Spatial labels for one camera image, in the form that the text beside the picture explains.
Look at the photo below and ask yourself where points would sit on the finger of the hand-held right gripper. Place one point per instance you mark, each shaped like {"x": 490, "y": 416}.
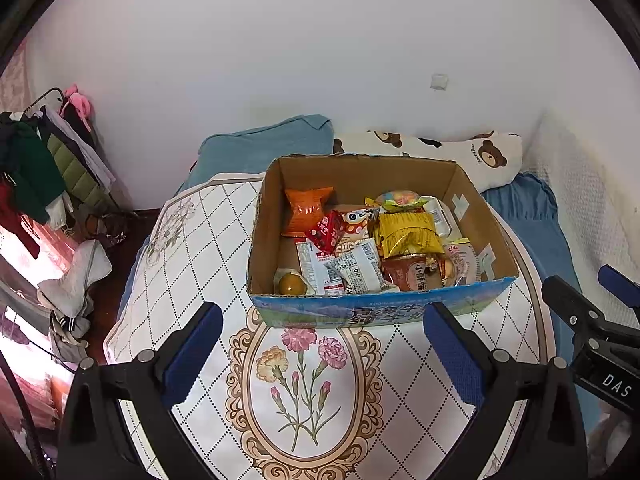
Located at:
{"x": 565, "y": 292}
{"x": 620, "y": 280}

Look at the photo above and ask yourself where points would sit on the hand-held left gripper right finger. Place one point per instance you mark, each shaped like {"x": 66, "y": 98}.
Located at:
{"x": 452, "y": 355}

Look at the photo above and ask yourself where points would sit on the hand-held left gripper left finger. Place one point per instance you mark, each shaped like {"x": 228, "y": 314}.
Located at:
{"x": 192, "y": 355}

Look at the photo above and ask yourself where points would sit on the clear bun packet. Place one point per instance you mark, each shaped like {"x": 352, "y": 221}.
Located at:
{"x": 462, "y": 262}

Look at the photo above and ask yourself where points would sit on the brown snack packet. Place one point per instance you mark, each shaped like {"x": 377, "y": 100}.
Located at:
{"x": 407, "y": 272}

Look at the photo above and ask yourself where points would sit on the small clear pastry packet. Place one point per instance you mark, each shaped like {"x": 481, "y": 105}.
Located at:
{"x": 291, "y": 284}

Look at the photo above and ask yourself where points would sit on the white and grey printed packet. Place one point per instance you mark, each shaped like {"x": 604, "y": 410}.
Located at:
{"x": 360, "y": 270}

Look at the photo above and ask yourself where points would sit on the cardboard box with blue print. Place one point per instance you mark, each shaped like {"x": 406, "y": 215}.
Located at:
{"x": 310, "y": 310}

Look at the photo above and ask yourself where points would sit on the yellow crinkled snack packet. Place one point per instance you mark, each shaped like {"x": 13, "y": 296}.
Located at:
{"x": 407, "y": 235}

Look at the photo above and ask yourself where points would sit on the cream white bread packet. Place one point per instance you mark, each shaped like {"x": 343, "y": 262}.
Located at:
{"x": 440, "y": 217}

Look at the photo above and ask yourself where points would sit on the long red and silver packet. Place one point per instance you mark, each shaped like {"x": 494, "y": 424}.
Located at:
{"x": 312, "y": 265}

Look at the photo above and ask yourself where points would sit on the cartoon panda snack packet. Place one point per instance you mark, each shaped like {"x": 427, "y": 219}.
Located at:
{"x": 357, "y": 225}

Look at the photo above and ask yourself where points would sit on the colourful candy bag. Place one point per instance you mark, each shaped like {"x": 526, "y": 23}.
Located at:
{"x": 400, "y": 200}

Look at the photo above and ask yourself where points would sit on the red triangular snack packet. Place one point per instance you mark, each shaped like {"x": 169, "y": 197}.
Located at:
{"x": 325, "y": 232}

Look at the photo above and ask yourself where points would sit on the orange snack packet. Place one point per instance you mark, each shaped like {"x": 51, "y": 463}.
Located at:
{"x": 305, "y": 212}

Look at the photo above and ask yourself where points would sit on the person's right forearm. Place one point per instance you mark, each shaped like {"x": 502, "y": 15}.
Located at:
{"x": 612, "y": 435}

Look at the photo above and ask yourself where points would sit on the white textured blanket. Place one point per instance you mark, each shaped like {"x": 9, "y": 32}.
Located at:
{"x": 585, "y": 210}

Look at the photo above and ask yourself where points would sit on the blue bedsheet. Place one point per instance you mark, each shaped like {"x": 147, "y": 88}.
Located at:
{"x": 530, "y": 210}

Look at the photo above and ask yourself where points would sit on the floral quilted mat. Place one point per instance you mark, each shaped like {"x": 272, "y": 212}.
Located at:
{"x": 200, "y": 260}

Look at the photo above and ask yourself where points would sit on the dark striped cloth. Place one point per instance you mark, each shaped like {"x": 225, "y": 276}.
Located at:
{"x": 67, "y": 335}

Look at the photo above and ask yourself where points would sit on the white cloth pile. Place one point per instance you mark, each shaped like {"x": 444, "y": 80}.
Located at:
{"x": 75, "y": 275}

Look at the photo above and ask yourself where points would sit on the bear print pillow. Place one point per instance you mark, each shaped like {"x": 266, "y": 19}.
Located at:
{"x": 490, "y": 155}

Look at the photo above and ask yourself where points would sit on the pink curtain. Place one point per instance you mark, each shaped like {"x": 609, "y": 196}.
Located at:
{"x": 30, "y": 395}

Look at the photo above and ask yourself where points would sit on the olive green puffer jacket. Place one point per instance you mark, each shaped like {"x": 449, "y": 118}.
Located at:
{"x": 75, "y": 172}

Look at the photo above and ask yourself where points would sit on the red garment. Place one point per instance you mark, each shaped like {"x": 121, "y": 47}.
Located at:
{"x": 17, "y": 225}

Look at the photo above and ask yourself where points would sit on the pale grey hanging garment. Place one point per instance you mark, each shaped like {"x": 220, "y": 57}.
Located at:
{"x": 87, "y": 155}

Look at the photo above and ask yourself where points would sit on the dark green garment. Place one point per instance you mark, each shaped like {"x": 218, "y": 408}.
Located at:
{"x": 37, "y": 170}

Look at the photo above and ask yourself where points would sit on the pink plush toy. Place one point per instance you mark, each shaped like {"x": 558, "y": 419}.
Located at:
{"x": 79, "y": 102}

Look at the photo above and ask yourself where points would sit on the black clothes rack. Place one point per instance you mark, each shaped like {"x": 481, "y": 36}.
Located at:
{"x": 47, "y": 94}

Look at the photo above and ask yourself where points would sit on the white wall sticker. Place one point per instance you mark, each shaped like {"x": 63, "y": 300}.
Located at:
{"x": 439, "y": 82}

